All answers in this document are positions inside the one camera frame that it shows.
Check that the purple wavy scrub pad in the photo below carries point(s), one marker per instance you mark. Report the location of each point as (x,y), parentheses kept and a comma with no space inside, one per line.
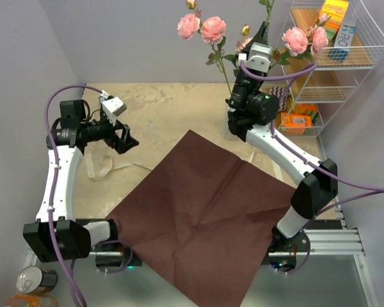
(282,94)

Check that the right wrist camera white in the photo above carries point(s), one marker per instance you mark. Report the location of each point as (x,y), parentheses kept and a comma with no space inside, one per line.
(256,56)

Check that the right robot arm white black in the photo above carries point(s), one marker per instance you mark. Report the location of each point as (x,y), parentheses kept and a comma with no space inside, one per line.
(250,118)

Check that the peach rose stem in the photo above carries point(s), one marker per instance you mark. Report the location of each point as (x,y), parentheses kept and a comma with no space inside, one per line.
(244,40)

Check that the white ribbed vase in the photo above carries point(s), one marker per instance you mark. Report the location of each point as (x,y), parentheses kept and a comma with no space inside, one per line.
(225,132)

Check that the colourful sponge pack top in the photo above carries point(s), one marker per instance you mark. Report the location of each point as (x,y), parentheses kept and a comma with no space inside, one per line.
(331,16)

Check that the orange packet bottom shelf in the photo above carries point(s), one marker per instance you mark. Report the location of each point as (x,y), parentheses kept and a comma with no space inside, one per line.
(294,124)

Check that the orange green sponge pack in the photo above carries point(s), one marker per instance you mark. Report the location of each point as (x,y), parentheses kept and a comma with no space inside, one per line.
(310,110)

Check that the aluminium rail frame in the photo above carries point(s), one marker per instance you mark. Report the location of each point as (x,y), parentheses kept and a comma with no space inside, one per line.
(325,242)

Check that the white blue tall box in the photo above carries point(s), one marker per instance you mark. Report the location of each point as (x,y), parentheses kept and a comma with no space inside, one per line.
(343,39)

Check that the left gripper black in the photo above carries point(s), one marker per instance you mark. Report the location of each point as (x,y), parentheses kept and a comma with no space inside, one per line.
(114,140)

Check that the tin can silver lid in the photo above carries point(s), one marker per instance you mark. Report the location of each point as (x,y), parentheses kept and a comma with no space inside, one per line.
(36,280)

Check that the small pink rose stem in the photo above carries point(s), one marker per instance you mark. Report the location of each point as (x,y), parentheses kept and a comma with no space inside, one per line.
(211,31)

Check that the red wrapping paper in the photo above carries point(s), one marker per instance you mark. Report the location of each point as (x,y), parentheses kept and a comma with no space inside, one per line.
(203,220)

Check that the white rose stem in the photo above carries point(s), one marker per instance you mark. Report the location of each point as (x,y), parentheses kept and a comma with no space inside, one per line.
(268,4)

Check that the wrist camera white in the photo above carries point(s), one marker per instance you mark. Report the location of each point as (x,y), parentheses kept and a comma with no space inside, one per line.
(256,56)
(113,108)

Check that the white wire shelf rack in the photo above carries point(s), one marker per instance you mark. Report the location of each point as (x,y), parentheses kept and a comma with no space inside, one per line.
(333,83)

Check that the cream ribbon gold lettering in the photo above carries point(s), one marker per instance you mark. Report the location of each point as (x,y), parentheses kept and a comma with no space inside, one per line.
(107,167)

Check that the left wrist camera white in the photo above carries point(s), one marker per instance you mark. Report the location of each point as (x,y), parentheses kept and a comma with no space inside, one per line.
(113,108)

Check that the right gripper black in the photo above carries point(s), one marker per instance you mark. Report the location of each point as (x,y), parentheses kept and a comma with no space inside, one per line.
(262,37)

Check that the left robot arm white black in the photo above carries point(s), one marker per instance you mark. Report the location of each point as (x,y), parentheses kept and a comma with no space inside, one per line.
(55,223)

